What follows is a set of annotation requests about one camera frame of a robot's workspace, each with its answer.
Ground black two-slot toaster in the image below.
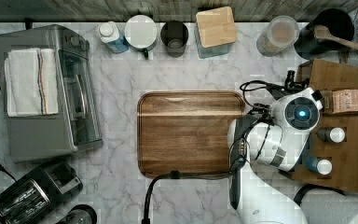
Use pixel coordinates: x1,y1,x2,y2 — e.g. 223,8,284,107
0,160,83,224

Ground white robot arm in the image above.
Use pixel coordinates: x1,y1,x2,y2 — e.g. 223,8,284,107
227,70,322,224

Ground stainless steel toaster oven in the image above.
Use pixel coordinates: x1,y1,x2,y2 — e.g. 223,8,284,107
0,24,103,162

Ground white striped towel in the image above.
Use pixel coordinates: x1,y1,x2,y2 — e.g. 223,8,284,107
5,48,59,118

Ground glass cereal jar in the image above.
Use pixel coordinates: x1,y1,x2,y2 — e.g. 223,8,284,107
256,16,299,57

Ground black utensil holder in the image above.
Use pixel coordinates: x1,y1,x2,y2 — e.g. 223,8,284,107
294,8,354,60

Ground white-capped blue bottle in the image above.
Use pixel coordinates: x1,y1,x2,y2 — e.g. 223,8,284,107
98,21,129,54

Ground paper towel roll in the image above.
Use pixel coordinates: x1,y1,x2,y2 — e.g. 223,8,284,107
300,189,358,224

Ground wooden cutting board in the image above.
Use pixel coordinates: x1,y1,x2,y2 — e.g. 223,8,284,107
137,91,244,178

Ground wooden tea bag holder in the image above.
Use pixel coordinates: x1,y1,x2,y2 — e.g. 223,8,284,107
321,89,358,114

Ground black pot lid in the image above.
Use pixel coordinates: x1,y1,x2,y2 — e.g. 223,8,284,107
56,204,97,224

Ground blue spice shaker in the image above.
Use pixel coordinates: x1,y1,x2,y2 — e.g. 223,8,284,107
306,157,333,175

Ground wooden spoon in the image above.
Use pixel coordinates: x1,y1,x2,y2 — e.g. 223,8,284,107
313,25,358,50

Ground grey spice shaker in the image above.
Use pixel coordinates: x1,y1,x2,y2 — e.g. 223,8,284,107
317,127,346,143

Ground black paper towel holder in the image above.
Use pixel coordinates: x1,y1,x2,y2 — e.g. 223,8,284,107
293,184,345,206

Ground teal canister with wooden lid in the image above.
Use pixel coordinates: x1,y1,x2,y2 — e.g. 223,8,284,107
195,7,237,59

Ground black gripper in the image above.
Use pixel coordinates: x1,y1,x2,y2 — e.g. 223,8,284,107
284,70,310,92

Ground wooden drawer box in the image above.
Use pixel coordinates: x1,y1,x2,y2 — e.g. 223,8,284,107
291,59,358,192

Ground dark grey cup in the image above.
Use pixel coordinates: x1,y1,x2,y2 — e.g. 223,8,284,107
160,21,189,58

